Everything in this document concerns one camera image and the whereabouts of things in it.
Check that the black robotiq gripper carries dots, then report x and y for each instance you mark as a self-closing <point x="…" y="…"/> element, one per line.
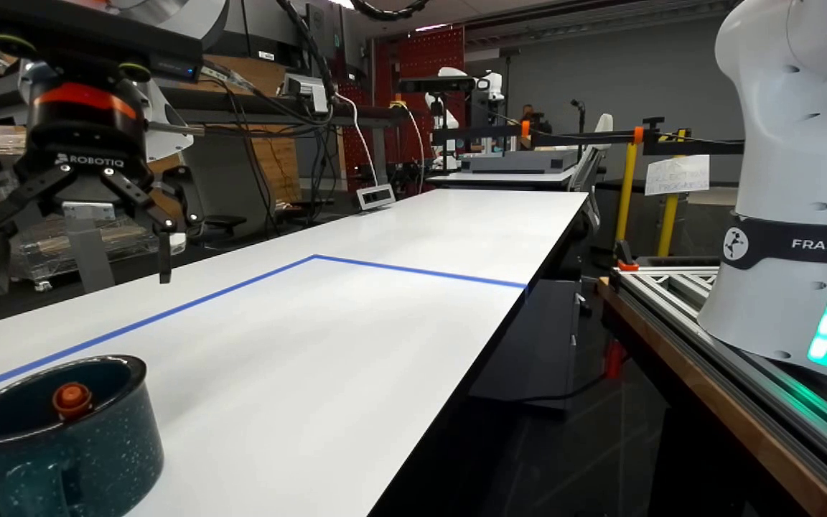
<point x="83" y="130"/>

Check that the red marker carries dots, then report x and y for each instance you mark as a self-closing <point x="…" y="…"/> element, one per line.
<point x="72" y="400"/>

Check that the aluminium extrusion robot base table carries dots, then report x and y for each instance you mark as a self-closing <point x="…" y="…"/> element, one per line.
<point x="769" y="408"/>

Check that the white franka robot arm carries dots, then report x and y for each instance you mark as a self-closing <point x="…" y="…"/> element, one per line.
<point x="769" y="290"/>

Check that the dark green speckled mug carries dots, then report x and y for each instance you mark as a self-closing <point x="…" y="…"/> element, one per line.
<point x="92" y="466"/>

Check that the white paper sign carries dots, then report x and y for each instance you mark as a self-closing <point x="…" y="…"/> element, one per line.
<point x="672" y="175"/>

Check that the yellow post stand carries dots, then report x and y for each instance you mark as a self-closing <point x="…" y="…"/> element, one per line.
<point x="624" y="202"/>

